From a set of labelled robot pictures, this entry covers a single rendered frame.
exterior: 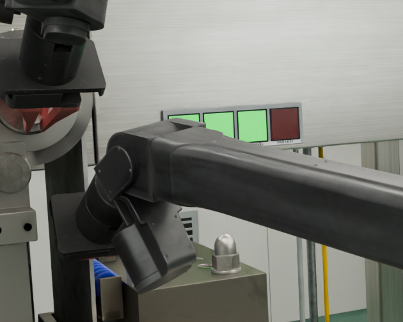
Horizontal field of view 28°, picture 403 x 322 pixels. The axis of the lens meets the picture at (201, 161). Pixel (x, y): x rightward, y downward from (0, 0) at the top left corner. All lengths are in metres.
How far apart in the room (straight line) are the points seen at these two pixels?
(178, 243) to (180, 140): 0.12
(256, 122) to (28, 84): 0.64
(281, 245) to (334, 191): 3.50
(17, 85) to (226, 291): 0.35
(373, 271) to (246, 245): 2.29
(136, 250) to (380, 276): 1.01
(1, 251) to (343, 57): 0.77
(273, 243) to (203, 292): 3.10
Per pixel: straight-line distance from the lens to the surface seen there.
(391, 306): 1.72
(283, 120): 1.35
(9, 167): 0.80
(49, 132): 0.89
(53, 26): 0.63
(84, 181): 0.91
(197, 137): 0.67
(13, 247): 0.86
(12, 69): 0.77
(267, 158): 0.61
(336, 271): 4.23
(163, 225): 0.74
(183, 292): 0.92
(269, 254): 4.03
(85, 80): 0.78
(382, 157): 1.66
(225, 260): 0.96
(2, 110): 0.87
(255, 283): 0.96
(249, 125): 1.33
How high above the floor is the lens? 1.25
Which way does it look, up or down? 5 degrees down
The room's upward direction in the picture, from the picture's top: 3 degrees counter-clockwise
